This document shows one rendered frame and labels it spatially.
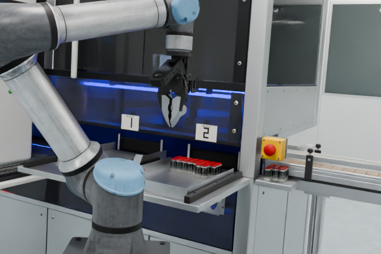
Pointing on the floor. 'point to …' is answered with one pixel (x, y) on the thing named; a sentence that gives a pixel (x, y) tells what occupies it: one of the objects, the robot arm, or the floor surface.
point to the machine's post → (254, 108)
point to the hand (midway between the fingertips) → (170, 122)
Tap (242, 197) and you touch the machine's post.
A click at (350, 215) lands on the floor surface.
